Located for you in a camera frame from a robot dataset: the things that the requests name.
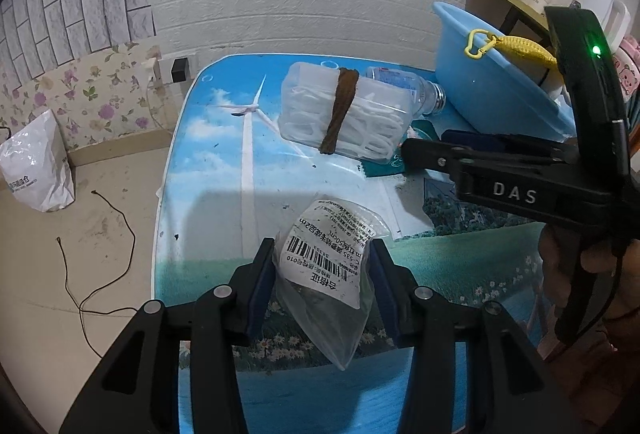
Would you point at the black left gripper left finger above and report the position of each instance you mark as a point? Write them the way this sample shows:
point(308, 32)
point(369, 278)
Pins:
point(134, 389)

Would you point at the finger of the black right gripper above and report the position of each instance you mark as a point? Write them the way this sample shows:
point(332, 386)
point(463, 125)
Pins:
point(445, 157)
point(468, 137)

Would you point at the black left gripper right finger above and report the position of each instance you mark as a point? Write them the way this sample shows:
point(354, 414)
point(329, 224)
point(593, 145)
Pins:
point(508, 387)

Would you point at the clear plastic bottle silver cap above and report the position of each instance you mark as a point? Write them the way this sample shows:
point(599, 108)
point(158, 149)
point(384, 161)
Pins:
point(429, 97)

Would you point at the round plush yellow mesh bag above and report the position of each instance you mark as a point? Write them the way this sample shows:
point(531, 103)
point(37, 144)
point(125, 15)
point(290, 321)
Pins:
point(537, 63)

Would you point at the clear bag barcode label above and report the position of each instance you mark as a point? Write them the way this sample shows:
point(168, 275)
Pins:
point(323, 278)

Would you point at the person right hand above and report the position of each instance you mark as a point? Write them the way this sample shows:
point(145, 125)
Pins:
point(571, 265)

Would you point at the blue plastic basin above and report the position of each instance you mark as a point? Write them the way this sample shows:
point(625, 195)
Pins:
point(492, 94)

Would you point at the clear box brown band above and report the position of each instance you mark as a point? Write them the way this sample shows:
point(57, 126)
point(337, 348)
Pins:
point(338, 111)

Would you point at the wooden side table black legs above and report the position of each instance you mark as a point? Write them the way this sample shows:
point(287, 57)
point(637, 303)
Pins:
point(512, 17)

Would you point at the pink cartoon lunch box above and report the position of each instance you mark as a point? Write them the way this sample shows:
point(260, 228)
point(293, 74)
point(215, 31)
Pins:
point(627, 61)

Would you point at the white electric kettle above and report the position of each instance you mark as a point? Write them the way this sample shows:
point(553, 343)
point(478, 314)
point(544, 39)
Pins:
point(613, 16)

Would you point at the scenic printed blue table cover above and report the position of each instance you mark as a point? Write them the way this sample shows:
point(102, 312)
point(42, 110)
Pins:
point(231, 181)

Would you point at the white plastic shopping bag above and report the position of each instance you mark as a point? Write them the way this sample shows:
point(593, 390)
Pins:
point(35, 166)

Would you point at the black wall plug adapter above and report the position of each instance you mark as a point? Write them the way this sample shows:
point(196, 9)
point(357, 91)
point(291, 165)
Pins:
point(180, 70)

